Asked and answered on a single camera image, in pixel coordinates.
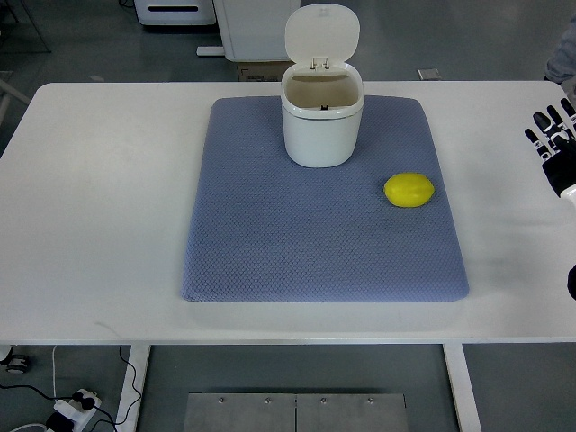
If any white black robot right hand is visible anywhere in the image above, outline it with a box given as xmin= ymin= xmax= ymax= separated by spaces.
xmin=525 ymin=97 xmax=575 ymax=204

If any yellow lemon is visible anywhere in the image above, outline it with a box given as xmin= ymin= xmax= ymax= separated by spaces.
xmin=383 ymin=172 xmax=436 ymax=208

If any white trash bin with lid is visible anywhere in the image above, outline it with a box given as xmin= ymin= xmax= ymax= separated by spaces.
xmin=281 ymin=4 xmax=365 ymax=167

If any person in grey clothing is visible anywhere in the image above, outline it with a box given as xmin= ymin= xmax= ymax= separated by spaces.
xmin=544 ymin=15 xmax=575 ymax=102

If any grey floor socket plate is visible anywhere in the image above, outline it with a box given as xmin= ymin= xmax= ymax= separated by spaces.
xmin=417 ymin=68 xmax=442 ymax=81

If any white table right leg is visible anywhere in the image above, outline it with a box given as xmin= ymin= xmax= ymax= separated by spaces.
xmin=443 ymin=343 xmax=482 ymax=432

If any white table leg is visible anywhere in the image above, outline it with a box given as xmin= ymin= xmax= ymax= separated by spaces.
xmin=114 ymin=344 xmax=151 ymax=432
xmin=443 ymin=343 xmax=482 ymax=432

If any blue quilted mat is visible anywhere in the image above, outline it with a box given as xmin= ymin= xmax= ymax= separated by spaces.
xmin=181 ymin=95 xmax=469 ymax=302

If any cardboard box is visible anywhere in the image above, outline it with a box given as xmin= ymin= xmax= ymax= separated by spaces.
xmin=237 ymin=61 xmax=293 ymax=82

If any white cabinet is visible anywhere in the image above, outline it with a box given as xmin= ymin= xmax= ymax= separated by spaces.
xmin=196 ymin=0 xmax=301 ymax=63

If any metal floor plate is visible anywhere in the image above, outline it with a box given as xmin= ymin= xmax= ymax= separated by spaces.
xmin=184 ymin=392 xmax=409 ymax=431

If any white appliance with black slot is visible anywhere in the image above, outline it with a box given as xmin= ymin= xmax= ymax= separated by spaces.
xmin=133 ymin=0 xmax=216 ymax=26

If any white table left leg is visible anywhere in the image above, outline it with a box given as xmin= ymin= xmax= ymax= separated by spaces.
xmin=114 ymin=344 xmax=151 ymax=432

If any white power strip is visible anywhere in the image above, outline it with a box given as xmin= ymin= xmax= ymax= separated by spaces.
xmin=46 ymin=389 xmax=102 ymax=432

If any black caster wheel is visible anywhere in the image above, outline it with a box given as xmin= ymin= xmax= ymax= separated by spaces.
xmin=0 ymin=346 xmax=31 ymax=374

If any black power cable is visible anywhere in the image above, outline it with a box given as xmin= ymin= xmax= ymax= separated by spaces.
xmin=0 ymin=345 xmax=143 ymax=432

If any white chair frame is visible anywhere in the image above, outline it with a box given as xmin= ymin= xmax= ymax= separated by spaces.
xmin=0 ymin=70 xmax=32 ymax=121

